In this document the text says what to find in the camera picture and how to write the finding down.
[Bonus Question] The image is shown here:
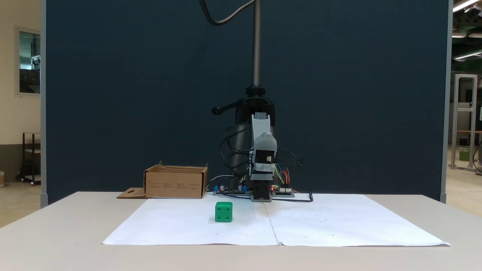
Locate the blue circuit board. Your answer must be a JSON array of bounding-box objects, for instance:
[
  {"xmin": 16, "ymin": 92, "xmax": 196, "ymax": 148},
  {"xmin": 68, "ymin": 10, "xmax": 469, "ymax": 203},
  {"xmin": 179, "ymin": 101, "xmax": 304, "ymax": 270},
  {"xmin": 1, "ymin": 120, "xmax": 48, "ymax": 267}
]
[{"xmin": 213, "ymin": 184, "xmax": 249, "ymax": 196}]

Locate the white paper sheet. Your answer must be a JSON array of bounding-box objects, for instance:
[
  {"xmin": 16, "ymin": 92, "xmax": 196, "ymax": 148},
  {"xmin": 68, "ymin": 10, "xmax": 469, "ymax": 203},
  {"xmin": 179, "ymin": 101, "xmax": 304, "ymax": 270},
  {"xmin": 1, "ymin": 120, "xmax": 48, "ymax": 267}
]
[
  {"xmin": 102, "ymin": 198, "xmax": 279, "ymax": 246},
  {"xmin": 264, "ymin": 194, "xmax": 450, "ymax": 247}
]

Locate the white thin cable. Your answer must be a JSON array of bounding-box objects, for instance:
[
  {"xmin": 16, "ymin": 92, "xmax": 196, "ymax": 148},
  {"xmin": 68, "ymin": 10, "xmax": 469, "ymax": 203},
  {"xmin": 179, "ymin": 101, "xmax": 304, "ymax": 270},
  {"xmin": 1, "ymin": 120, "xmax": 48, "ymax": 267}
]
[{"xmin": 206, "ymin": 174, "xmax": 236, "ymax": 191}]

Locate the brown cardboard box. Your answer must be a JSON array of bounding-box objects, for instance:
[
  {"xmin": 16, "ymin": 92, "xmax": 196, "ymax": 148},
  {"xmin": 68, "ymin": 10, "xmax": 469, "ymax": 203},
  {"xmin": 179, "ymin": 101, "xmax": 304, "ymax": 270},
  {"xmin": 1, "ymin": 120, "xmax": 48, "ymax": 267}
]
[{"xmin": 117, "ymin": 161, "xmax": 209, "ymax": 199}]

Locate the aluminium profile frame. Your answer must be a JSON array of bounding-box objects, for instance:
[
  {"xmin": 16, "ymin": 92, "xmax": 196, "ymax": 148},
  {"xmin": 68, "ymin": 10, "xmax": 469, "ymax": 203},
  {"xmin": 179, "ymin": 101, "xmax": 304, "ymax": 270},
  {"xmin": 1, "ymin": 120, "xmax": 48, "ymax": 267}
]
[{"xmin": 450, "ymin": 74, "xmax": 479, "ymax": 172}]

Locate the black power cable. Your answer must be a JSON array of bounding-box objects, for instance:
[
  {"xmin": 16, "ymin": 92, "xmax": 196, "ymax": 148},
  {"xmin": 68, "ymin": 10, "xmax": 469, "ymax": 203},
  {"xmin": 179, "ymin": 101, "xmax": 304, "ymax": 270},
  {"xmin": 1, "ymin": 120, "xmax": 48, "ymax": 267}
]
[{"xmin": 271, "ymin": 191, "xmax": 314, "ymax": 203}]

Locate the thick black camera cable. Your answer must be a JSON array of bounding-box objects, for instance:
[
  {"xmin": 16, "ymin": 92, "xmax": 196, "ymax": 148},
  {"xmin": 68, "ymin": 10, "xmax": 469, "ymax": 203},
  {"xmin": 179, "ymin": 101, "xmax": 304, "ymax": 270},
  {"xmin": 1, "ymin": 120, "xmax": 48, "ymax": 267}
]
[{"xmin": 198, "ymin": 0, "xmax": 257, "ymax": 26}]

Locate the dark blue partition panel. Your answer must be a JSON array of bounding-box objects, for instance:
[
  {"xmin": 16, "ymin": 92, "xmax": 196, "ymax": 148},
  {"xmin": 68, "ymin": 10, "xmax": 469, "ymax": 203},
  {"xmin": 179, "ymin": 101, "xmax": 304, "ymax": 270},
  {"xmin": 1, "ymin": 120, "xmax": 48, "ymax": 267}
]
[{"xmin": 41, "ymin": 0, "xmax": 453, "ymax": 204}]

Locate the framed window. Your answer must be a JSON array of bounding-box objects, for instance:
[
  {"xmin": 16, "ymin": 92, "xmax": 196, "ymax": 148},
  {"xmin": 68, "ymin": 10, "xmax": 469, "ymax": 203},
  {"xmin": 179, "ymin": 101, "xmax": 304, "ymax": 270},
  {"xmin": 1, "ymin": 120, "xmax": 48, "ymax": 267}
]
[{"xmin": 15, "ymin": 26, "xmax": 41, "ymax": 97}]

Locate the metal camera stand with clamp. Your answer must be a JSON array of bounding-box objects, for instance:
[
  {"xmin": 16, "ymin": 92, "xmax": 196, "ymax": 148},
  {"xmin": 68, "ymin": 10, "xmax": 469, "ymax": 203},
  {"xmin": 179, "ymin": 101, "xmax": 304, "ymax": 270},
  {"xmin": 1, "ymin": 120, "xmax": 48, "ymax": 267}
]
[{"xmin": 211, "ymin": 0, "xmax": 276, "ymax": 190}]

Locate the green die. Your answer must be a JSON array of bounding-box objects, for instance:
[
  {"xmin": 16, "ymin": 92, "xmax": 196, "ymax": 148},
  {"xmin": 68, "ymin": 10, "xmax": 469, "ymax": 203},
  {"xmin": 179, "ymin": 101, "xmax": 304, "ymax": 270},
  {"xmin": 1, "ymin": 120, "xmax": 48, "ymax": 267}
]
[{"xmin": 215, "ymin": 202, "xmax": 233, "ymax": 223}]

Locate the black elbow motor wire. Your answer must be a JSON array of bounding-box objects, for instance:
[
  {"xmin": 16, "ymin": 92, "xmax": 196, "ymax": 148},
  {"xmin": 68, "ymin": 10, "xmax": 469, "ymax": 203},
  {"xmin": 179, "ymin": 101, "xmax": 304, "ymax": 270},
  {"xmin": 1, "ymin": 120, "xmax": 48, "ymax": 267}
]
[{"xmin": 220, "ymin": 124, "xmax": 253, "ymax": 178}]

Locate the black wrist motor wire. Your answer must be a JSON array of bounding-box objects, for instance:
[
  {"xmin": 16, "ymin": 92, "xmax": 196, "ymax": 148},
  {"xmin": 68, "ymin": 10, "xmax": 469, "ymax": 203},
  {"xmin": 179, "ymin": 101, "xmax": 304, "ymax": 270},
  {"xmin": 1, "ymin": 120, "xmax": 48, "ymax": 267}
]
[{"xmin": 277, "ymin": 147, "xmax": 304, "ymax": 168}]

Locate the black shelf cart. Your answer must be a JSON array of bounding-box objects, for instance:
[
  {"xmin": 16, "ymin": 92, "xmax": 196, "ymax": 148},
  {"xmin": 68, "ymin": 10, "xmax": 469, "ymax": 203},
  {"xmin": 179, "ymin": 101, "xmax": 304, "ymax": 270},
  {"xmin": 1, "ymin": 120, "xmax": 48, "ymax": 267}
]
[{"xmin": 19, "ymin": 132, "xmax": 41, "ymax": 186}]

